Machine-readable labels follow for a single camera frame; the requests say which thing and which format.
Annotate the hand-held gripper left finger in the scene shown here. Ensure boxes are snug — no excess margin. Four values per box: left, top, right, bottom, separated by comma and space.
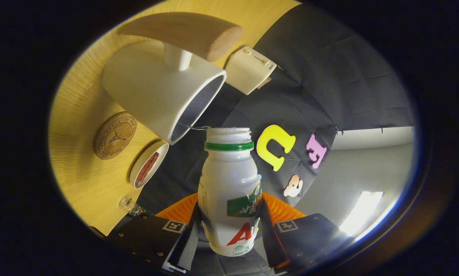
106, 192, 204, 274

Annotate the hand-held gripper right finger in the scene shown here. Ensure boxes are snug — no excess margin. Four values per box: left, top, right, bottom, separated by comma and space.
257, 191, 351, 272

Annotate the white juice bottle green label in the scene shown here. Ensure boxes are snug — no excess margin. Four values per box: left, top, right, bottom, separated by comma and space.
198, 127, 262, 257

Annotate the round cork coaster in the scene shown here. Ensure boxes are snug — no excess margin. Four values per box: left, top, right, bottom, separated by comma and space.
94, 111, 138, 160

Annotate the white cup wooden handle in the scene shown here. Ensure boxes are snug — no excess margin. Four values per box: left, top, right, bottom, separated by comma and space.
101, 11, 243, 145

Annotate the clear plastic water bottle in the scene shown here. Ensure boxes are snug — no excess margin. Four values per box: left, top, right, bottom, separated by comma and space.
118, 197, 151, 217

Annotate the ceiling light panel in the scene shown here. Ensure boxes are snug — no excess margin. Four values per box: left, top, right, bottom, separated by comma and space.
339, 191, 385, 237

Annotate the white round plate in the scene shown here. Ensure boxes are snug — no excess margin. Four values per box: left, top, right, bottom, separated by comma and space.
129, 140, 169, 189

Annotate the dried red meat strip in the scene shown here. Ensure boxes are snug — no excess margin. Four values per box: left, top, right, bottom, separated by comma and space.
135, 152, 160, 187

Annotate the wooden table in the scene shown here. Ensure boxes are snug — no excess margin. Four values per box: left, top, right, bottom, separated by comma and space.
48, 0, 303, 236

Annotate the cream toaster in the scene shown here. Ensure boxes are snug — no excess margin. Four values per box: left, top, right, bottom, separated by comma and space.
225, 46, 277, 95

